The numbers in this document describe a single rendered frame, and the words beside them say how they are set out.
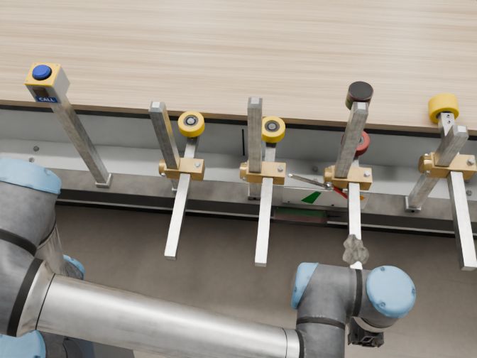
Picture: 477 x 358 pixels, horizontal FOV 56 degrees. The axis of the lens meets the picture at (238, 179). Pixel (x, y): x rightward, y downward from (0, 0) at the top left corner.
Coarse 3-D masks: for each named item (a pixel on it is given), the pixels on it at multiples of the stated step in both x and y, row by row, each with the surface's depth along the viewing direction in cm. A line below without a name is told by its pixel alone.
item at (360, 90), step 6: (354, 84) 109; (360, 84) 109; (366, 84) 109; (354, 90) 108; (360, 90) 108; (366, 90) 108; (372, 90) 108; (354, 96) 107; (360, 96) 107; (366, 96) 107
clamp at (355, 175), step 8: (328, 168) 133; (352, 168) 132; (360, 168) 132; (368, 168) 132; (328, 176) 132; (352, 176) 131; (360, 176) 131; (336, 184) 133; (344, 184) 132; (360, 184) 131; (368, 184) 131
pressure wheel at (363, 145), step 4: (364, 132) 134; (364, 136) 133; (368, 136) 133; (360, 140) 133; (364, 140) 133; (368, 140) 133; (360, 144) 132; (364, 144) 132; (368, 144) 132; (360, 148) 131; (364, 148) 131; (356, 152) 132; (360, 152) 132; (364, 152) 134
